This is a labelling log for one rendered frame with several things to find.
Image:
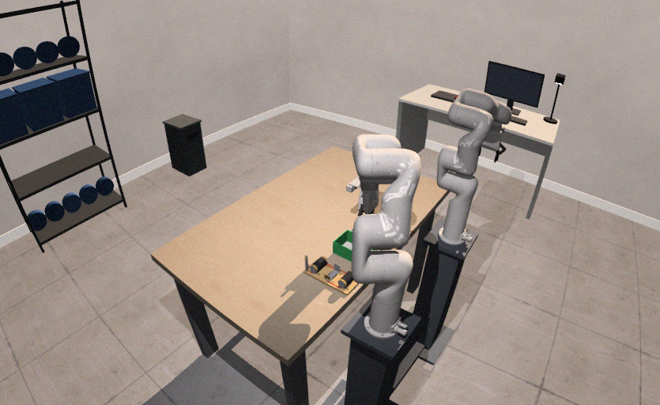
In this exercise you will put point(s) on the black battery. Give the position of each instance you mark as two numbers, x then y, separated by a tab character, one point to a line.
319	263
347	278

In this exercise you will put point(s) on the green box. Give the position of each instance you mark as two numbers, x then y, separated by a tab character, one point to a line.
342	246

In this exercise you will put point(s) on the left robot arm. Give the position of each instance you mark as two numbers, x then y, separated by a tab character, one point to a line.
389	270

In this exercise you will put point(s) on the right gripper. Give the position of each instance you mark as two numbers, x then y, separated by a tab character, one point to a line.
493	142

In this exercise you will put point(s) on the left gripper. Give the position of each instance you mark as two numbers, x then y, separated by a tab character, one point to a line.
368	201

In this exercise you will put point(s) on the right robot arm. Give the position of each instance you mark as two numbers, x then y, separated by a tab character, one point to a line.
474	110

